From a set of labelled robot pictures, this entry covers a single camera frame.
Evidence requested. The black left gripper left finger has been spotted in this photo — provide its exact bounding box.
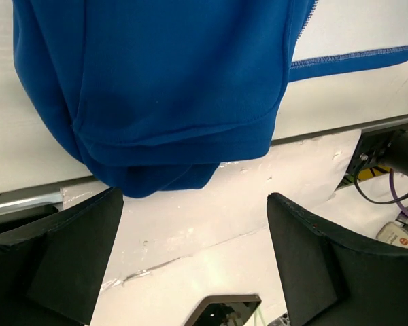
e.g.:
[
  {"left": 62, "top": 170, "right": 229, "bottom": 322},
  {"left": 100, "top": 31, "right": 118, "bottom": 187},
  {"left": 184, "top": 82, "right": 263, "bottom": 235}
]
[{"left": 0, "top": 188, "right": 124, "bottom": 325}]

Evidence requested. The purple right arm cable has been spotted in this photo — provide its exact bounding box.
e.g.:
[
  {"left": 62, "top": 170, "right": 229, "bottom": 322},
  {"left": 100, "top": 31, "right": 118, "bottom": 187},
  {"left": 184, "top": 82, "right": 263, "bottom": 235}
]
[{"left": 389, "top": 168, "right": 408, "bottom": 225}]

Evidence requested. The aluminium frame rail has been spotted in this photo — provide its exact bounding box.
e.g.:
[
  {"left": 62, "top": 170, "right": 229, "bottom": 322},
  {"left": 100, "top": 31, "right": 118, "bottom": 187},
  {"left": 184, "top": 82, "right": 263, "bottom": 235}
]
[{"left": 0, "top": 114, "right": 408, "bottom": 215}]

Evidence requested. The blue jacket white lining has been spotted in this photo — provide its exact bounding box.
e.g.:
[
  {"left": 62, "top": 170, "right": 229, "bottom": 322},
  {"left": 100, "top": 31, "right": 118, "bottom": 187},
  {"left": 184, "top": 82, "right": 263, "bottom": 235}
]
[{"left": 13, "top": 1, "right": 408, "bottom": 198}]

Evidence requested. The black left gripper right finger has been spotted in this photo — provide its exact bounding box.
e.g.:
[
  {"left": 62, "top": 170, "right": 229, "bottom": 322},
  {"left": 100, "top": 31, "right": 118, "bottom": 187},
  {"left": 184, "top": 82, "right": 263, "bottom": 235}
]
[{"left": 267, "top": 193, "right": 408, "bottom": 325}]

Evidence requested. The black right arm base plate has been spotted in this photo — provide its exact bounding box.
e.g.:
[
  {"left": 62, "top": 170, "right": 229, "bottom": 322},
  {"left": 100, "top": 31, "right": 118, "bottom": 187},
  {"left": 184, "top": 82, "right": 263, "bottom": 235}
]
[{"left": 346, "top": 130, "right": 403, "bottom": 175}]

